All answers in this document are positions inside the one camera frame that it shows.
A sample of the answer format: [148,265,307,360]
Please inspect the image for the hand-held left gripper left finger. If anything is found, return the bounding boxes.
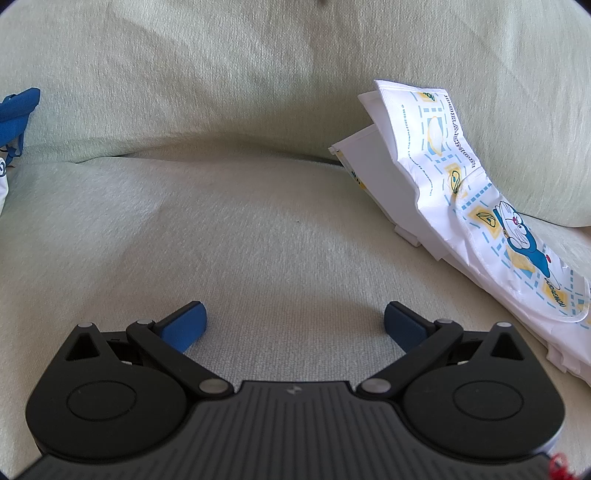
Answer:
[64,300,235,401]

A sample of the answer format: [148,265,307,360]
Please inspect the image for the cream sofa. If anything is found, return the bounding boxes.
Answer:
[0,0,591,480]

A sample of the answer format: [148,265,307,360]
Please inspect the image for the white cartoon print shopping bag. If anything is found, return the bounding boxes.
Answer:
[328,79,591,389]

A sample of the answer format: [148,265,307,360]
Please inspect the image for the blue shopping bag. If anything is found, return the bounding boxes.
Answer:
[0,88,41,163]

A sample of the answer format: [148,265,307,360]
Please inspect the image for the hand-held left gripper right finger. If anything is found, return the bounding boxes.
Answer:
[355,300,528,401]

